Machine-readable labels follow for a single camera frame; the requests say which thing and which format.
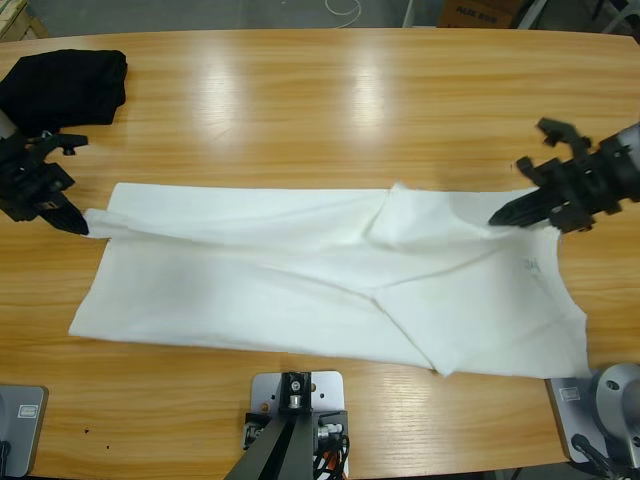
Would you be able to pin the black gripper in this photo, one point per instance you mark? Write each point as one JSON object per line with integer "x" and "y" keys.
{"x": 600, "y": 180}
{"x": 30, "y": 185}

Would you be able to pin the white Unitree t-shirt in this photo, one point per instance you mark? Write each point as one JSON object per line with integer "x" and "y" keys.
{"x": 250, "y": 280}

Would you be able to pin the folded black clothes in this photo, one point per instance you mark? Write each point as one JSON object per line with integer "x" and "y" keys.
{"x": 65, "y": 90}

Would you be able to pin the cardboard box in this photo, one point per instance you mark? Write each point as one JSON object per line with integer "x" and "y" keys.
{"x": 475, "y": 12}

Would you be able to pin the black clamp with pulley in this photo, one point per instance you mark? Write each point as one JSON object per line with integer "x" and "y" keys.
{"x": 295, "y": 387}

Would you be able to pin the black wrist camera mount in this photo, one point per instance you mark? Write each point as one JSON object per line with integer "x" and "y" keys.
{"x": 60, "y": 141}
{"x": 562, "y": 132}

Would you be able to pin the grey metal frame leg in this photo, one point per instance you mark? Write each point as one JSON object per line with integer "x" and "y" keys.
{"x": 531, "y": 12}

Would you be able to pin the grey base plate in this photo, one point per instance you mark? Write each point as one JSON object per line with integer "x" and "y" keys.
{"x": 27, "y": 430}
{"x": 567, "y": 420}

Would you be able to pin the black side bracket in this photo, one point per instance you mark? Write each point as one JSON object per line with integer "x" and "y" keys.
{"x": 257, "y": 425}
{"x": 332, "y": 425}

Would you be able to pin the dark camera post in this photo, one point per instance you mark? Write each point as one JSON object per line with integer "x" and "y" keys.
{"x": 270, "y": 455}

